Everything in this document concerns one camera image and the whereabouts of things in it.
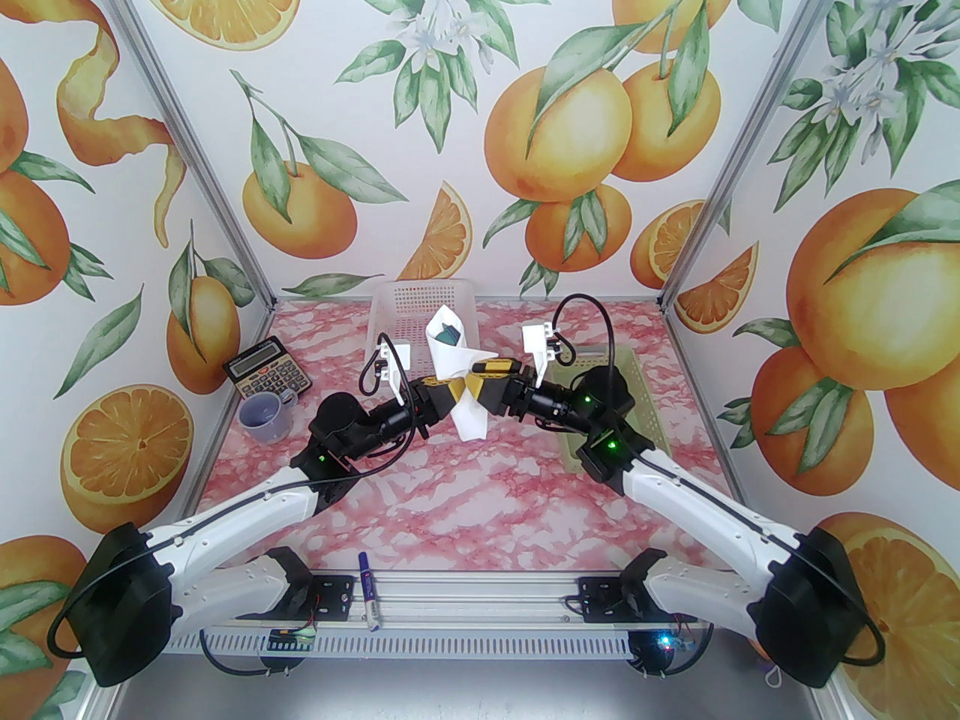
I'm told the purple ceramic mug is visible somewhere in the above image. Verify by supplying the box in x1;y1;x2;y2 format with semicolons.
238;389;299;444

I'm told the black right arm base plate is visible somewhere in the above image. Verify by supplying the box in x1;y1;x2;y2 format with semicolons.
577;578;676;624

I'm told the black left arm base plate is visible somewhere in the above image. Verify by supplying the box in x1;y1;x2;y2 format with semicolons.
300;573;357;622

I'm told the black right camera cable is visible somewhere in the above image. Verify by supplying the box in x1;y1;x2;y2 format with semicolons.
553;294;617;403

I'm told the aluminium frame post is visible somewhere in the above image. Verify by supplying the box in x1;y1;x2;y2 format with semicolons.
96;0;277;313
658;0;862;313

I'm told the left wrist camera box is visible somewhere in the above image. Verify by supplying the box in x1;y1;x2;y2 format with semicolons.
377;338;415;408

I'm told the black left camera cable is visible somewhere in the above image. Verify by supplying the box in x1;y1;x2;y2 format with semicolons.
358;333;395;401

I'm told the white perforated plastic basket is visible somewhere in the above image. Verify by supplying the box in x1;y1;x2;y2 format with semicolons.
365;280;482;397

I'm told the pale green plastic basket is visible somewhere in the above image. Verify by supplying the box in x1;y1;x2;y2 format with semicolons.
559;347;672;474

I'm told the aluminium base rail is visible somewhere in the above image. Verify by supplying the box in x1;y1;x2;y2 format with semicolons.
172;571;743;658

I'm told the black gold desk calculator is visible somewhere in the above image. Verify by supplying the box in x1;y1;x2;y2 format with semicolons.
223;336;314;401

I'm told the black camera cable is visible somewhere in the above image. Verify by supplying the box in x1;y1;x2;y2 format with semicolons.
553;294;617;403
358;333;395;401

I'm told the white paper napkin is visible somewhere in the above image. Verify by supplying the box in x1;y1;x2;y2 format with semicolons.
422;303;494;442

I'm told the small circuit board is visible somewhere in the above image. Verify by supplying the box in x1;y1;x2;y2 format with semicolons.
268;625;317;654

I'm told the black electronics module with LED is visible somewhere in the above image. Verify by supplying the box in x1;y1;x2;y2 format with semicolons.
628;627;698;679

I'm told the blue white marker pen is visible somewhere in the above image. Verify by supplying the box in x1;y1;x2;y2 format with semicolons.
358;552;382;632

